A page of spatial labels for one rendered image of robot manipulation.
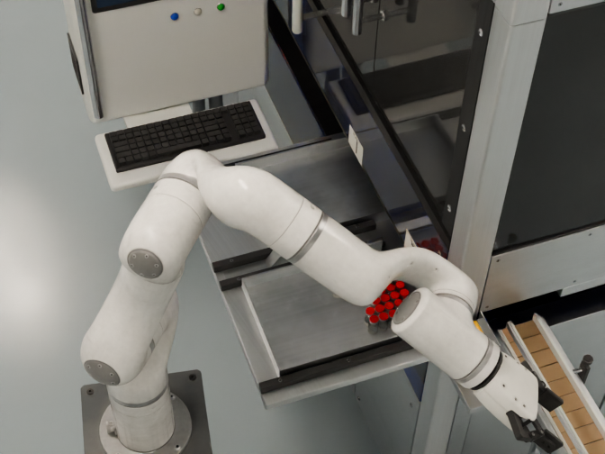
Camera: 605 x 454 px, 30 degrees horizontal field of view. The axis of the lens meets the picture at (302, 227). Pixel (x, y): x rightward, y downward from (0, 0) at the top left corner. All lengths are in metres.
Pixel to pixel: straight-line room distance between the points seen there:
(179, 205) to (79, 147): 2.43
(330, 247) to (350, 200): 1.10
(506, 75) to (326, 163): 1.03
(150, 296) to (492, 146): 0.64
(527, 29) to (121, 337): 0.85
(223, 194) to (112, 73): 1.35
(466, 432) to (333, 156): 0.76
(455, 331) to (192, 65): 1.48
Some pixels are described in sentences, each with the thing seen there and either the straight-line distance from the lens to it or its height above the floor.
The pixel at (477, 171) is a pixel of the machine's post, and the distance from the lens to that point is 2.03.
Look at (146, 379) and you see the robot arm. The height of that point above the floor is 1.11.
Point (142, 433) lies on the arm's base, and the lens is 2.30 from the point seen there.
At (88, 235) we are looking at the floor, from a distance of 3.85.
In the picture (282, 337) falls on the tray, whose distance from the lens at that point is 2.48.
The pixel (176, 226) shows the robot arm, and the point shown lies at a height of 1.63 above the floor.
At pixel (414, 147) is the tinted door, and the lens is 2.33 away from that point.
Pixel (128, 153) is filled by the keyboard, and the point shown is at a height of 0.83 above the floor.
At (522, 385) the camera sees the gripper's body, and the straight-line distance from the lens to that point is 1.80.
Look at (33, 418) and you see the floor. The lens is 3.47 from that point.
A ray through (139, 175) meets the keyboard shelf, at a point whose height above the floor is 0.80.
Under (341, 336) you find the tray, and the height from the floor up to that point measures 0.88.
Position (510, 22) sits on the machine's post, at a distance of 1.79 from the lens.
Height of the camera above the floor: 2.93
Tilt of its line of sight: 50 degrees down
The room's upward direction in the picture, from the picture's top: 2 degrees clockwise
